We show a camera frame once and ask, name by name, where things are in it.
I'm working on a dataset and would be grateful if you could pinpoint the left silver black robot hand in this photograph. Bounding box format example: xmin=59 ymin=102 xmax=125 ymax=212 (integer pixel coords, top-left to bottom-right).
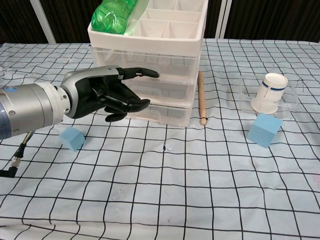
xmin=60 ymin=65 xmax=160 ymax=123

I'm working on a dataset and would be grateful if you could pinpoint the small blue foam cube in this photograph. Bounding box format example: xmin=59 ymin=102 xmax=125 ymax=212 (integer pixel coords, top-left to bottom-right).
xmin=59 ymin=126 xmax=86 ymax=152

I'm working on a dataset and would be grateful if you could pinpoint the green plastic bottle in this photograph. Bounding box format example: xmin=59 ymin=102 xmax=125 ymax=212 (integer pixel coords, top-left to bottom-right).
xmin=91 ymin=0 xmax=139 ymax=35

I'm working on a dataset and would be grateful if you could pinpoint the wooden stick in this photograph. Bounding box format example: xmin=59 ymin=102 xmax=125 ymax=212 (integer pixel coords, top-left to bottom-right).
xmin=197 ymin=71 xmax=209 ymax=126

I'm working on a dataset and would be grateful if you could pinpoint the black grid checkered tablecloth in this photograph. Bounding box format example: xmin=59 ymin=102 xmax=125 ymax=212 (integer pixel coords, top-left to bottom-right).
xmin=0 ymin=38 xmax=320 ymax=240

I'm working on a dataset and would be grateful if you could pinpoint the white paper cup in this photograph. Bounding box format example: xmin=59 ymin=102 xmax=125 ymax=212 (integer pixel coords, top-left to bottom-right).
xmin=250 ymin=72 xmax=289 ymax=115

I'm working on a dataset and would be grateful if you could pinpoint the large blue foam cube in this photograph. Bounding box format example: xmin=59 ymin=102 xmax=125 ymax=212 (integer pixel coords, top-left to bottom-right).
xmin=247 ymin=112 xmax=283 ymax=150

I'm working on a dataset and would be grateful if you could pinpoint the clear plastic tray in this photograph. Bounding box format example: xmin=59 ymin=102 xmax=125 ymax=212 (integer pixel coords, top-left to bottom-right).
xmin=238 ymin=74 xmax=301 ymax=118

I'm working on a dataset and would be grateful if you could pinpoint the white partition post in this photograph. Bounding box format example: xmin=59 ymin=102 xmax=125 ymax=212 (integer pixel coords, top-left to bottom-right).
xmin=37 ymin=0 xmax=57 ymax=44
xmin=219 ymin=0 xmax=234 ymax=40

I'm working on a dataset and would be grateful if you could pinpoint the white divided tray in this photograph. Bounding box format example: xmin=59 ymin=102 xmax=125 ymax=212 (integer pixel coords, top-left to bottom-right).
xmin=87 ymin=0 xmax=210 ymax=129

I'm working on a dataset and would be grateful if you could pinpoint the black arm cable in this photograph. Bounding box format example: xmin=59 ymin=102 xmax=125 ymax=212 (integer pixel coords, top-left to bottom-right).
xmin=0 ymin=129 xmax=35 ymax=179

